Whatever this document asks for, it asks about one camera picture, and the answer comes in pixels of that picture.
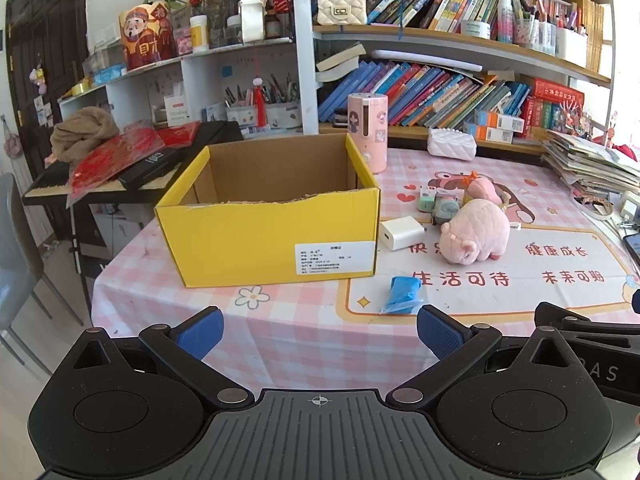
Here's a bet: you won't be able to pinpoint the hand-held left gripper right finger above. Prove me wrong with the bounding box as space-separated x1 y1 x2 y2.
385 304 583 409

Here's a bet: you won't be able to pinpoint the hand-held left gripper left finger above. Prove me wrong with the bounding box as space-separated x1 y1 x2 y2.
65 306 256 409

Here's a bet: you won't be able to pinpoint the blue plastic packet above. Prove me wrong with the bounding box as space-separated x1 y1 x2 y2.
380 275 422 316

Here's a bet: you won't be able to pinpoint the yellow cardboard box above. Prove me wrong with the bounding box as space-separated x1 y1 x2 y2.
154 132 382 289

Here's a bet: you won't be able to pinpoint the pink plush pig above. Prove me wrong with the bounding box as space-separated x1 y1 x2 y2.
440 198 511 266

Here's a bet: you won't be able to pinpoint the white charger block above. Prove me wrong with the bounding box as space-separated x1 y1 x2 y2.
379 216 427 252

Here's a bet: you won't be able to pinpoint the grey green tape dispenser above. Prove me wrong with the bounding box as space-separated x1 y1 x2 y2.
432 195 462 226

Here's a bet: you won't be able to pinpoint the small pink plush toy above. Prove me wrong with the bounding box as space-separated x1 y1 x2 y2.
462 172 506 207

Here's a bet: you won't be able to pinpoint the black smartphone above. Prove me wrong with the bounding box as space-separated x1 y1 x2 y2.
622 232 640 267

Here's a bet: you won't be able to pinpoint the stack of papers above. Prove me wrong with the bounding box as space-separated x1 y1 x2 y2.
542 130 640 200

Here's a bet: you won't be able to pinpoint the black keyboard stand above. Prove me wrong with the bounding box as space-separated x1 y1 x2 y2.
70 203 121 281

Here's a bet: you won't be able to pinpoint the black flat box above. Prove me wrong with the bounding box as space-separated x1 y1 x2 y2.
117 147 184 191

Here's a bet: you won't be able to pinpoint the white quilted pouch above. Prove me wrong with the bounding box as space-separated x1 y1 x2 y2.
427 127 477 161

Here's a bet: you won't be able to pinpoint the grey chair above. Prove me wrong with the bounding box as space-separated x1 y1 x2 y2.
0 172 83 376

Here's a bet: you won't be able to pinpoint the red decorations plastic bag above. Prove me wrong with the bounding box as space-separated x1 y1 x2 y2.
67 127 166 197

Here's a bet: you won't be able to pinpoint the red envelopes pack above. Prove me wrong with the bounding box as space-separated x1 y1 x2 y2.
157 121 202 149

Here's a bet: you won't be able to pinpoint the black electric keyboard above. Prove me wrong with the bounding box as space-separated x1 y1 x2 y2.
22 121 246 207

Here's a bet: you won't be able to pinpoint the orange white small box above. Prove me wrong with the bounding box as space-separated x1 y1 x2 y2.
465 122 516 145
475 110 526 133

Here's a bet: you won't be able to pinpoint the red book box set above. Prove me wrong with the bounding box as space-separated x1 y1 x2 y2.
520 77 586 137

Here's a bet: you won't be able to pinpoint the pink cylinder humidifier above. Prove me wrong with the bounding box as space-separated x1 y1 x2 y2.
347 92 390 175

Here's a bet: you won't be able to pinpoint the white tissue box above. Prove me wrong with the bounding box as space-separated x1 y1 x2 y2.
165 95 189 126

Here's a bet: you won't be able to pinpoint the brown crumpled cloth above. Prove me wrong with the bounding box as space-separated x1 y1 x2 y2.
50 106 121 163

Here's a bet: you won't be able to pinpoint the row of blue and red books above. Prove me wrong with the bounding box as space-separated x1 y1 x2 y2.
317 60 531 129

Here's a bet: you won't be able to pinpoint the red hanging tassel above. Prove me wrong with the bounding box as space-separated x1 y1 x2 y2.
252 77 268 128

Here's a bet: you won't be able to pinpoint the white shelf unit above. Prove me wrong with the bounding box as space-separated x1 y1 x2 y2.
59 37 321 137

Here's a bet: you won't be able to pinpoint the white storage container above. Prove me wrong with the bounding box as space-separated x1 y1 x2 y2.
555 25 588 68

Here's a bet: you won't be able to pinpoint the row of yellow books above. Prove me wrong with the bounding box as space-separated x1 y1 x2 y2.
582 0 606 73

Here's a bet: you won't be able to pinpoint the pink hanging bag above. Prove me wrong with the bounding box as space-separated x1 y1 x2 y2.
1 117 22 161

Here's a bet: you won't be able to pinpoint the white rolled paper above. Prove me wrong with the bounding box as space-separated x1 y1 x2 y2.
372 50 483 72

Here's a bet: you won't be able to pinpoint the light blue pack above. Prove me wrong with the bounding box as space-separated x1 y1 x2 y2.
92 64 127 86

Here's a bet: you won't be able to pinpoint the pen cups with markers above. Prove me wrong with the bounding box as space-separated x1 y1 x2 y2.
515 0 557 56

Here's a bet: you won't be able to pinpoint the stacked thick paperback books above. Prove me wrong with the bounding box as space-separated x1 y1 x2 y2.
315 42 368 83

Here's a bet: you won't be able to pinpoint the pink small box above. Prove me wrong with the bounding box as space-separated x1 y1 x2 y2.
172 27 194 56

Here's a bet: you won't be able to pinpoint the clear plastic storage boxes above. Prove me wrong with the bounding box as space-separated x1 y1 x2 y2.
82 42 126 76

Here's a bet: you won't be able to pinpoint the white bottle yellow label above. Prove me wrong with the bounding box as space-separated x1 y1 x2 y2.
190 15 210 53

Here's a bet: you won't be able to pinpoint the wooden bookshelf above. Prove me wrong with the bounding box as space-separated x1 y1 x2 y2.
300 0 617 157

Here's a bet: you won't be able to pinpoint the red fortune god canister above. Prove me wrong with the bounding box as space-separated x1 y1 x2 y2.
119 2 178 71

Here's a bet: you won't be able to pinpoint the white round jar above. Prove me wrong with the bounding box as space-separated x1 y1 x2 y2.
460 19 492 40

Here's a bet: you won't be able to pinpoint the pastel colourful bottle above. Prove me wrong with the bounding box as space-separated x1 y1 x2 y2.
497 0 515 43

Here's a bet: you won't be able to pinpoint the white carton shaped box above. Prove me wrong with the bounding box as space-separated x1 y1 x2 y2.
239 0 266 43

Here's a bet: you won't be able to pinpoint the dark wooden door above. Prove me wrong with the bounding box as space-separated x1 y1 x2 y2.
5 0 88 176

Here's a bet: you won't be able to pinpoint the cream quilted pearl handbag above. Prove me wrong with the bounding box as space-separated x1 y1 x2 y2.
317 0 368 26

